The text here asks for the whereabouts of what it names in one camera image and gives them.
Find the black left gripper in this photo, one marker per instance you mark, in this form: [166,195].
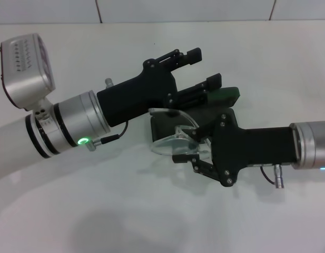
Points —
[136,97]

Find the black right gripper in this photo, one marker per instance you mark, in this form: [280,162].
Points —
[257,147]

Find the clear white glasses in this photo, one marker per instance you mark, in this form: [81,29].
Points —
[172,145]

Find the green glasses case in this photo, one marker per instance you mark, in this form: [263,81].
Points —
[225,95]

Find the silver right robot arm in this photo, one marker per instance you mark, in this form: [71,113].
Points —
[315,145]

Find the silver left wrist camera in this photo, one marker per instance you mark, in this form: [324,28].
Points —
[28,71]

